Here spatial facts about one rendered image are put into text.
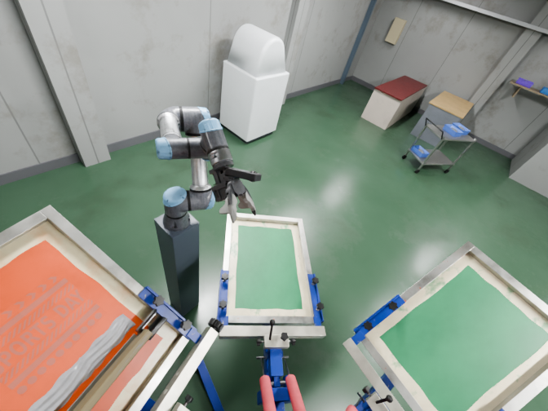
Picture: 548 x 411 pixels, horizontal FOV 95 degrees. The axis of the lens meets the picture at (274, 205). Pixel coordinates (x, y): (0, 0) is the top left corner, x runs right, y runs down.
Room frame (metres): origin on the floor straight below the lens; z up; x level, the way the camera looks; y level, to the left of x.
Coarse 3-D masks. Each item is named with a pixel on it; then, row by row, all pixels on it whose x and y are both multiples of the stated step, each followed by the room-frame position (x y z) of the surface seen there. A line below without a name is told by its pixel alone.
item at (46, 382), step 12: (0, 300) 0.18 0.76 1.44; (0, 312) 0.15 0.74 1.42; (60, 360) 0.09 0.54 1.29; (72, 360) 0.11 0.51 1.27; (48, 372) 0.06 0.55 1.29; (60, 372) 0.07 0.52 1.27; (96, 372) 0.10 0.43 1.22; (0, 384) 0.00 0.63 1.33; (36, 384) 0.02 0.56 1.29; (48, 384) 0.03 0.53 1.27; (84, 384) 0.06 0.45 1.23; (0, 396) -0.03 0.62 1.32; (12, 396) -0.02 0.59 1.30; (24, 396) -0.01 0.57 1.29; (36, 396) -0.01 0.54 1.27; (72, 396) 0.02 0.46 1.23; (108, 396) 0.05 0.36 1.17; (0, 408) -0.05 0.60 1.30; (12, 408) -0.04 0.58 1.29; (24, 408) -0.04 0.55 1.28; (96, 408) 0.01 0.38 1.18; (108, 408) 0.02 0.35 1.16
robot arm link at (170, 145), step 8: (168, 112) 0.97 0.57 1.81; (176, 112) 1.01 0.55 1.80; (160, 120) 0.92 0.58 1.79; (168, 120) 0.88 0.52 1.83; (176, 120) 0.96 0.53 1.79; (160, 128) 0.84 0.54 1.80; (168, 128) 0.79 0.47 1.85; (176, 128) 0.83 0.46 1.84; (168, 136) 0.71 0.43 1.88; (176, 136) 0.73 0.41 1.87; (160, 144) 0.65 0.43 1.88; (168, 144) 0.67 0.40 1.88; (176, 144) 0.68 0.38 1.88; (184, 144) 0.69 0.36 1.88; (160, 152) 0.64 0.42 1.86; (168, 152) 0.65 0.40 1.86; (176, 152) 0.66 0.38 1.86; (184, 152) 0.68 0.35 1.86
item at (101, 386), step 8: (136, 336) 0.24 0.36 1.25; (144, 336) 0.24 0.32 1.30; (136, 344) 0.20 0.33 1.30; (128, 352) 0.17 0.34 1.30; (136, 352) 0.18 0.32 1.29; (120, 360) 0.14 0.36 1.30; (128, 360) 0.15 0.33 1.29; (112, 368) 0.12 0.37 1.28; (120, 368) 0.12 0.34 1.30; (104, 376) 0.09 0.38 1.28; (112, 376) 0.10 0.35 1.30; (96, 384) 0.07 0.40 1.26; (104, 384) 0.07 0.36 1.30; (88, 392) 0.04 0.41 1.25; (96, 392) 0.04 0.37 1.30; (104, 392) 0.05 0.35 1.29; (88, 400) 0.02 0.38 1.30; (96, 400) 0.03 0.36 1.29; (80, 408) 0.00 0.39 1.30; (88, 408) 0.00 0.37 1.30
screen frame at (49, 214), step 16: (48, 208) 0.49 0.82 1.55; (16, 224) 0.39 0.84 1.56; (32, 224) 0.41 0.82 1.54; (64, 224) 0.47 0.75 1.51; (0, 240) 0.32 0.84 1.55; (80, 240) 0.44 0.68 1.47; (96, 256) 0.42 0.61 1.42; (112, 272) 0.40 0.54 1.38; (128, 288) 0.38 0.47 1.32; (144, 304) 0.36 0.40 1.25; (176, 352) 0.25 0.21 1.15; (160, 368) 0.18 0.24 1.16; (144, 384) 0.12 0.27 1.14; (144, 400) 0.07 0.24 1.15
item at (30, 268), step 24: (24, 264) 0.30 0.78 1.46; (48, 264) 0.33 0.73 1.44; (72, 264) 0.37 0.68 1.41; (0, 288) 0.21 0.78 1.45; (24, 288) 0.24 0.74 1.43; (96, 288) 0.33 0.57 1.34; (120, 312) 0.29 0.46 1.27; (96, 336) 0.20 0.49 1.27; (144, 360) 0.18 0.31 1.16; (120, 384) 0.09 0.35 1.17
